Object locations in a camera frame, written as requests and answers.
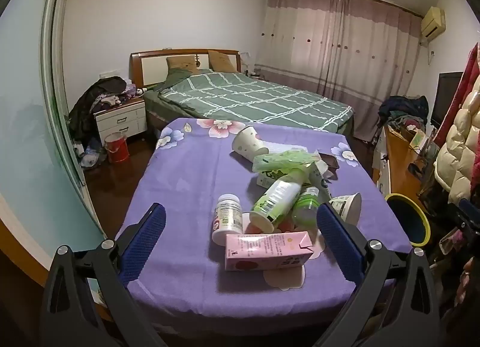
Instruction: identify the sliding wardrobe door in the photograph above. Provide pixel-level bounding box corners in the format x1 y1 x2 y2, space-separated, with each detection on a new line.
0 0 109 276

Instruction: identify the white and green drink bottle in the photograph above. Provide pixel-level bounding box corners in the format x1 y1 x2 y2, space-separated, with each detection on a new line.
249 168 306 233

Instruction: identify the wooden bed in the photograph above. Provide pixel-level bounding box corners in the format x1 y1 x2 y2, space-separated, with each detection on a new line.
129 48 355 136

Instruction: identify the pink drink carton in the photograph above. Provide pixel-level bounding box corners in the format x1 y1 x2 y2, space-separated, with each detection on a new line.
225 232 314 272

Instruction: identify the brown pillow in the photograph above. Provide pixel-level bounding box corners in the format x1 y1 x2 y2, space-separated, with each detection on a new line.
166 55 201 72
208 50 238 72

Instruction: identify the yellow rimmed dark bin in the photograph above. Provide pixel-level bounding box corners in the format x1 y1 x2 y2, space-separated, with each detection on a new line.
385 193 431 246

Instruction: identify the wooden sideboard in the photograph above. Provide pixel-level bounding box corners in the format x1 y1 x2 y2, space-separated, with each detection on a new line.
373 122 428 205

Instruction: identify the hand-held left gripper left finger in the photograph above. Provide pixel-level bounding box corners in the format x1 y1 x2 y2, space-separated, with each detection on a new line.
39 203 167 347

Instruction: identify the green printed drink carton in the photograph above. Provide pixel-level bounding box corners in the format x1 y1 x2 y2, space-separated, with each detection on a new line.
256 162 332 200

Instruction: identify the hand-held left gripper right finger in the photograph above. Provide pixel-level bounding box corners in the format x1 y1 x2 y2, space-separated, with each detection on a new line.
317 203 441 347

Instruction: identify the white paper towel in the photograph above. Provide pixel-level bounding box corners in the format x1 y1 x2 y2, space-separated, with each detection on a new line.
262 141 310 155

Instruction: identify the brown plastic tray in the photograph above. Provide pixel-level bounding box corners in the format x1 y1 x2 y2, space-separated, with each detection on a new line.
318 151 340 179

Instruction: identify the clear green plastic bottle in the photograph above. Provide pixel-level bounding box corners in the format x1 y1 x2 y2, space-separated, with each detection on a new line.
290 187 320 228

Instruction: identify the plastic bags heap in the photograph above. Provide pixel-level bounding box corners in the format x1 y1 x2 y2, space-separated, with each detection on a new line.
77 141 106 168

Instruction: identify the cream down jacket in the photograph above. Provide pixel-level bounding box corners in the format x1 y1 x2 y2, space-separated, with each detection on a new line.
434 90 480 203

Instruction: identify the green plastic bag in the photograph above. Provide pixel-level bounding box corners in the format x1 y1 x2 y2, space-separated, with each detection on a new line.
252 150 319 173

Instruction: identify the black television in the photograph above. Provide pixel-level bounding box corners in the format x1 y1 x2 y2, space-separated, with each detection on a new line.
430 72 464 130

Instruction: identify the dotted paper cup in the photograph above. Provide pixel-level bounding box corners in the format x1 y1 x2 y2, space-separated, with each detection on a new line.
231 126 270 163

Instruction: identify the red bucket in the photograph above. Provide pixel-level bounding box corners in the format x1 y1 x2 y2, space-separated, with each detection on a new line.
104 131 130 163

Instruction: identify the green checked blanket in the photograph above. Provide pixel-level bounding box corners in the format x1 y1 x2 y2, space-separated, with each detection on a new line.
157 72 355 132

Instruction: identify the beige air conditioner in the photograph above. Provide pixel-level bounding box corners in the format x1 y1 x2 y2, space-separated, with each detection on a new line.
420 6 446 38

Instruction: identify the white pill bottle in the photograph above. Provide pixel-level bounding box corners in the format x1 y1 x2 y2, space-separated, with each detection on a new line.
212 194 244 246

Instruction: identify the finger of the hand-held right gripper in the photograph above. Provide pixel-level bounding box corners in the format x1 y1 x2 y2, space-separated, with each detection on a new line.
448 198 480 237

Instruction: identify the mixed clothes heap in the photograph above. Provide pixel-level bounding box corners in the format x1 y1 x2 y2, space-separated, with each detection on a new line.
378 95 429 130

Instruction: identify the pink striped curtain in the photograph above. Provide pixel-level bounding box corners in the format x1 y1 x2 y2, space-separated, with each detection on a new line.
259 0 424 141

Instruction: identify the dark clothes pile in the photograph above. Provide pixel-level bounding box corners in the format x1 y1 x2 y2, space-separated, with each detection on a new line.
69 76 128 141

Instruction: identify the white yogurt cup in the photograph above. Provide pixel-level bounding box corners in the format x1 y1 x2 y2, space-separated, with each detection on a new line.
329 193 362 226

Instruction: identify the white bedside cabinet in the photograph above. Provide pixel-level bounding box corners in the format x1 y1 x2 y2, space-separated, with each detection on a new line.
94 98 148 141

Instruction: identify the purple floral cloth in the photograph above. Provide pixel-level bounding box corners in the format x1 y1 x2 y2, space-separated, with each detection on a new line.
114 118 413 325

